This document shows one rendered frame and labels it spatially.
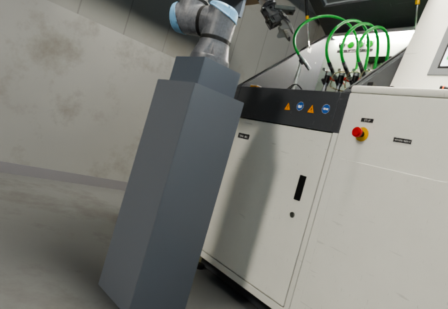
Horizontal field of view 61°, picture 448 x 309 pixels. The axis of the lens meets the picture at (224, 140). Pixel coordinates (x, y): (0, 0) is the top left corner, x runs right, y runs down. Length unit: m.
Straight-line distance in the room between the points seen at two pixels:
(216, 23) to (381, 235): 0.91
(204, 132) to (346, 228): 0.59
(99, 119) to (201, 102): 2.15
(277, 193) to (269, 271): 0.31
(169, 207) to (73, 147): 2.11
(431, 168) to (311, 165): 0.45
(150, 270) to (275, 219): 0.56
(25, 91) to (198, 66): 2.03
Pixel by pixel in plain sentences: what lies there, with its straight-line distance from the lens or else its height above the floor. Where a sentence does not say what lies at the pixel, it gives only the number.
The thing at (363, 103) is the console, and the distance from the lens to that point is 1.48.
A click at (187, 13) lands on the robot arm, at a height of 1.06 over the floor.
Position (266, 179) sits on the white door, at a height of 0.54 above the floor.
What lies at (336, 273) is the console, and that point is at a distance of 1.43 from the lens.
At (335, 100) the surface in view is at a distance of 1.55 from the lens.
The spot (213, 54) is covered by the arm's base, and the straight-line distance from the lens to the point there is 1.40.
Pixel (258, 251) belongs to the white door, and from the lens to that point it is 1.68.
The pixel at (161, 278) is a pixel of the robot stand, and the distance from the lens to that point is 1.41.
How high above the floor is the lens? 0.62
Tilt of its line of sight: 1 degrees up
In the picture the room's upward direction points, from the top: 16 degrees clockwise
